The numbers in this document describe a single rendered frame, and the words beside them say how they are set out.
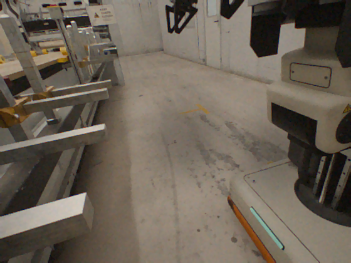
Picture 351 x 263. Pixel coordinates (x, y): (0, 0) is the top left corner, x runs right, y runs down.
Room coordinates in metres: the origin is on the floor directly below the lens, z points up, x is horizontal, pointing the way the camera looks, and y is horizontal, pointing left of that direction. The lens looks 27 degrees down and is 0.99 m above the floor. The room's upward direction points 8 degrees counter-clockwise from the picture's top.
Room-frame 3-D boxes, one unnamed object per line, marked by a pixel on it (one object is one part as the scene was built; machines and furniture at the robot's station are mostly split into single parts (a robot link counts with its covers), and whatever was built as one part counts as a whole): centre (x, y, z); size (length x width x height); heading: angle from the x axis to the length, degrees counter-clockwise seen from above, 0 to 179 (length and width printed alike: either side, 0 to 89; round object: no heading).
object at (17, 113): (0.57, 0.48, 0.83); 0.14 x 0.06 x 0.05; 12
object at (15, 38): (0.79, 0.52, 0.87); 0.04 x 0.04 x 0.48; 12
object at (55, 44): (4.44, 1.88, 1.05); 1.43 x 0.12 x 0.12; 102
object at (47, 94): (0.81, 0.53, 0.81); 0.14 x 0.06 x 0.05; 12
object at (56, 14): (1.51, 0.68, 1.18); 0.07 x 0.07 x 0.08; 12
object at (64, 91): (0.84, 0.48, 0.81); 0.43 x 0.03 x 0.04; 102
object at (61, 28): (1.51, 0.68, 0.93); 0.05 x 0.05 x 0.45; 12
